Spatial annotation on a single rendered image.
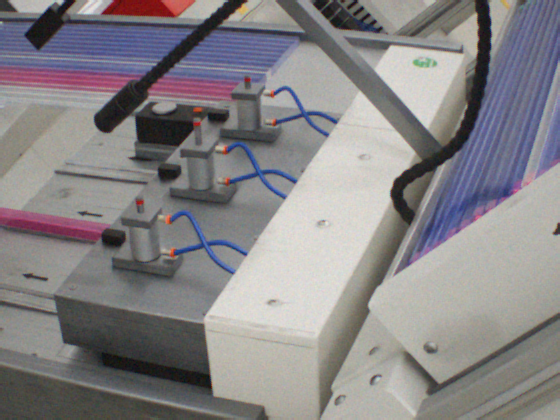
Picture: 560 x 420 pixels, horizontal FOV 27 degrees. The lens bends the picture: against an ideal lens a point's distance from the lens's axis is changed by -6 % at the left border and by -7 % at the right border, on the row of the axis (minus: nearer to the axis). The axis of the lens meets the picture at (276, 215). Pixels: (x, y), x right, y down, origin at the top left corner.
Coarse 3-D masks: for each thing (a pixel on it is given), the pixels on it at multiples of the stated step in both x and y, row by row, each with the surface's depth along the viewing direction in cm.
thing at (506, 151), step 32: (544, 0) 109; (512, 32) 109; (544, 32) 98; (512, 64) 98; (544, 64) 89; (512, 96) 89; (544, 96) 82; (480, 128) 89; (512, 128) 82; (544, 128) 76; (480, 160) 82; (512, 160) 76; (544, 160) 71; (448, 192) 82; (480, 192) 76; (512, 192) 71; (448, 224) 76; (416, 256) 76
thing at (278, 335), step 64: (384, 64) 116; (448, 64) 115; (384, 128) 103; (448, 128) 112; (320, 192) 94; (384, 192) 94; (256, 256) 87; (320, 256) 87; (384, 256) 93; (256, 320) 80; (320, 320) 80; (256, 384) 82; (320, 384) 81
